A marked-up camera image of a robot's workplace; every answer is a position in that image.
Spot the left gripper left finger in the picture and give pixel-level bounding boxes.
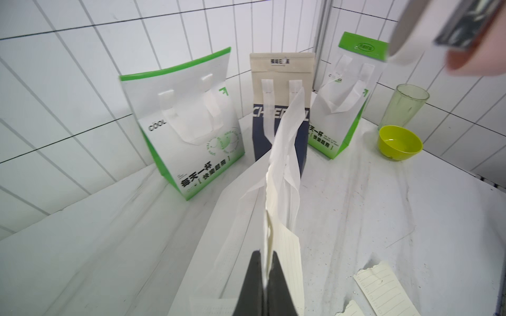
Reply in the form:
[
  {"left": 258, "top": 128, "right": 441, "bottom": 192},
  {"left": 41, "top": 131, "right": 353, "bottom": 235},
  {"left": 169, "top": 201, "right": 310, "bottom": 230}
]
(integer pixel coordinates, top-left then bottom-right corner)
[{"left": 233, "top": 250, "right": 264, "bottom": 316}]

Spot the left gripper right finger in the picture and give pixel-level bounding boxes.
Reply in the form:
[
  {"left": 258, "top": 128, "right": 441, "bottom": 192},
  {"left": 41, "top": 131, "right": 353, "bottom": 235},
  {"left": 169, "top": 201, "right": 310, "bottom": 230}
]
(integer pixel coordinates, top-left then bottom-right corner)
[{"left": 266, "top": 252, "right": 298, "bottom": 316}]

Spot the cream receipt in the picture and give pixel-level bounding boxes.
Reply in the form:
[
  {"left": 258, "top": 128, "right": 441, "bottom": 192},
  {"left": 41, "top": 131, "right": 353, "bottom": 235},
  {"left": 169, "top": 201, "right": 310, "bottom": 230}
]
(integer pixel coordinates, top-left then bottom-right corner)
[
  {"left": 262, "top": 165, "right": 304, "bottom": 315},
  {"left": 335, "top": 300, "right": 364, "bottom": 316},
  {"left": 353, "top": 261, "right": 420, "bottom": 316}
]

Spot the green white bag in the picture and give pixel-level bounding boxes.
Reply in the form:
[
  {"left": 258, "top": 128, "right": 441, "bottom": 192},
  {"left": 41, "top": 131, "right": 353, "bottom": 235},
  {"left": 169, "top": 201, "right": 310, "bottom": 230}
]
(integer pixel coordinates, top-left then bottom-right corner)
[
  {"left": 119, "top": 47, "right": 245, "bottom": 200},
  {"left": 308, "top": 32, "right": 388, "bottom": 159}
]

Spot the lime green bowl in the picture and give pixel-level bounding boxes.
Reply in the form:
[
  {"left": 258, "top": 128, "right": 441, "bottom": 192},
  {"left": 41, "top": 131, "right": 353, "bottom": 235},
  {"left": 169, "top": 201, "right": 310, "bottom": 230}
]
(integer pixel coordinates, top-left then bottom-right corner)
[{"left": 377, "top": 125, "right": 424, "bottom": 161}]

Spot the navy blue beige bag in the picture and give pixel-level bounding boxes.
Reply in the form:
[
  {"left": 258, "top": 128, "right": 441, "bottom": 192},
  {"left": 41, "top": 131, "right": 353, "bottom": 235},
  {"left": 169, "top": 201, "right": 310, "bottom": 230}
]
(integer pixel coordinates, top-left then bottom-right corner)
[{"left": 250, "top": 53, "right": 315, "bottom": 172}]

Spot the clear green plastic cup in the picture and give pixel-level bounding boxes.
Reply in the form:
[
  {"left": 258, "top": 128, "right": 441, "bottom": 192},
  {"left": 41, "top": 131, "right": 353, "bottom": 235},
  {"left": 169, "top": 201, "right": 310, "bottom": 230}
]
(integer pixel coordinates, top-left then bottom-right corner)
[{"left": 378, "top": 84, "right": 430, "bottom": 129}]

